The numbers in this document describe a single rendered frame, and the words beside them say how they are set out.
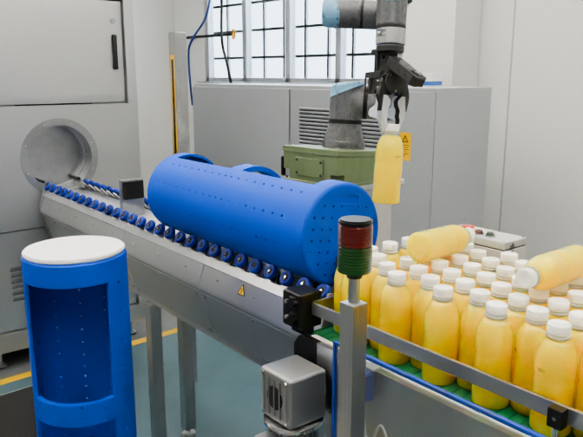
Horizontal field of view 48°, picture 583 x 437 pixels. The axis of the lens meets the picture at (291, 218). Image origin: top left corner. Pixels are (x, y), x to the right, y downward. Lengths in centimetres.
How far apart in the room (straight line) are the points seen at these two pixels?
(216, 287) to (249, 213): 33
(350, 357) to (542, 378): 34
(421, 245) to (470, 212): 225
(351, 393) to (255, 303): 71
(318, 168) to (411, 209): 139
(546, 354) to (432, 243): 41
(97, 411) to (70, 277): 40
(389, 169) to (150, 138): 584
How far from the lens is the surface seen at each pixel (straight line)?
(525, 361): 129
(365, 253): 119
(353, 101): 228
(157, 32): 740
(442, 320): 134
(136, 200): 286
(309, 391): 152
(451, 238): 155
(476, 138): 370
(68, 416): 199
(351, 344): 124
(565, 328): 121
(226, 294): 204
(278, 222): 175
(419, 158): 343
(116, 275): 189
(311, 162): 220
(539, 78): 451
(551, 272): 135
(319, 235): 171
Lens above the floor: 152
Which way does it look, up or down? 12 degrees down
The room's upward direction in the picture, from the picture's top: straight up
